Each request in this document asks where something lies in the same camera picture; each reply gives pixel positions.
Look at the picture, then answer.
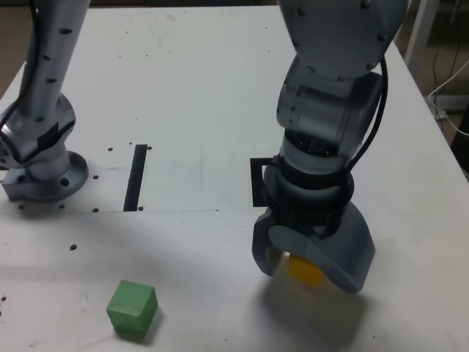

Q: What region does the white furniture leg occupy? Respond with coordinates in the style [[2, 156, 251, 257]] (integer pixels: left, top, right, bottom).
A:
[[405, 0, 440, 67]]

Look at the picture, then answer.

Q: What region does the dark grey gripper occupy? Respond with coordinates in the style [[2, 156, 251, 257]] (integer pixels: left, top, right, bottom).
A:
[[251, 201, 377, 294]]

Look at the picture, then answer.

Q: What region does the black tape strip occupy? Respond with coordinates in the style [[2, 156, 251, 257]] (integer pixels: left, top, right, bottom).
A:
[[122, 144, 149, 213]]

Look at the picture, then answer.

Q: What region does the black box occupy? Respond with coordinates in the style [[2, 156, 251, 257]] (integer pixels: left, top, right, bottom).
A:
[[449, 128, 469, 177]]

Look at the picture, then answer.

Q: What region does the white cable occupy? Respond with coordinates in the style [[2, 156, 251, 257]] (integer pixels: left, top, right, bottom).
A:
[[427, 60, 469, 136]]

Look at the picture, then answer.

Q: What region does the white furniture base bar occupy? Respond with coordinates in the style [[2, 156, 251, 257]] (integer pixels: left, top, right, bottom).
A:
[[434, 93, 469, 111]]

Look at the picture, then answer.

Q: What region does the yellow cube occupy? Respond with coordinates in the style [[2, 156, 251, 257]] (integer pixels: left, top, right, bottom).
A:
[[287, 255, 323, 287]]

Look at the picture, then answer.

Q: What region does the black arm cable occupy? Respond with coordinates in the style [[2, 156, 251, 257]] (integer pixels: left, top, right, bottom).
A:
[[322, 54, 390, 235]]

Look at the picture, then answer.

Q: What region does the green cube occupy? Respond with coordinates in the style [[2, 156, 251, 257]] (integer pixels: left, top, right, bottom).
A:
[[106, 279, 159, 334]]

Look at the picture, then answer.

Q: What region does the black tape square outline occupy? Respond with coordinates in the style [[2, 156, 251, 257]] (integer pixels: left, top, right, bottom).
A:
[[249, 156, 281, 209]]

